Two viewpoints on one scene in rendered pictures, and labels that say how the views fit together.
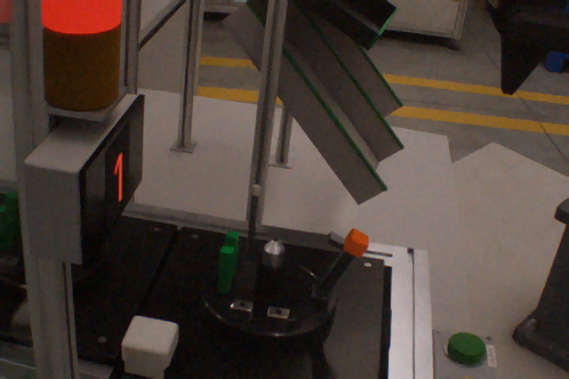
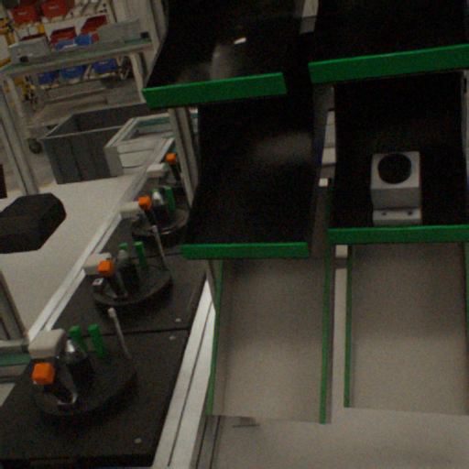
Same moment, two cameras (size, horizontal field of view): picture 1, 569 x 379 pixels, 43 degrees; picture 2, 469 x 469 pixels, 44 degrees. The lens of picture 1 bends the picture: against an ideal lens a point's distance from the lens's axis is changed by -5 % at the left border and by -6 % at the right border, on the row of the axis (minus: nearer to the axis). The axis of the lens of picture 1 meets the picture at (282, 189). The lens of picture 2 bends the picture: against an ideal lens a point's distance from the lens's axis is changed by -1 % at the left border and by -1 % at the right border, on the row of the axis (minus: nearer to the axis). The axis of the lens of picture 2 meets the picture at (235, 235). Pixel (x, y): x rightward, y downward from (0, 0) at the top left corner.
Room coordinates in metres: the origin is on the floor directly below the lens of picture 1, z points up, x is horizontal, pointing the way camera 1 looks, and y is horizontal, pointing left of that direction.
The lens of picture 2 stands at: (0.93, -0.61, 1.47)
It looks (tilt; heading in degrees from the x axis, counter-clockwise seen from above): 26 degrees down; 97
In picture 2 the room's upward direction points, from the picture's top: 11 degrees counter-clockwise
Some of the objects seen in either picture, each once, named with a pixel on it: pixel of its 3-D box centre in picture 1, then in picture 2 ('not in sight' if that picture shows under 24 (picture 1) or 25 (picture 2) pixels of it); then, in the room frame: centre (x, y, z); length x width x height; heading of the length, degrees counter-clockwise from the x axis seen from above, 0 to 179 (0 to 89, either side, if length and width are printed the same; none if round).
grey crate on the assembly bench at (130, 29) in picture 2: not in sight; (120, 32); (-0.57, 5.41, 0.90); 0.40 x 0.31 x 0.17; 5
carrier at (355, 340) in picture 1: (270, 271); (78, 364); (0.62, 0.00, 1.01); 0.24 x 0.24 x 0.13; 86
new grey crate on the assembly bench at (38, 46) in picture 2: not in sight; (29, 50); (-1.48, 5.29, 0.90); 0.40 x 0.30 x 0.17; 97
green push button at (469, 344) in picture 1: (465, 350); not in sight; (0.59, -0.21, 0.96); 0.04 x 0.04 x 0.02
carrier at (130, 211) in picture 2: not in sight; (159, 209); (0.65, 0.49, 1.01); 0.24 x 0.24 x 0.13; 86
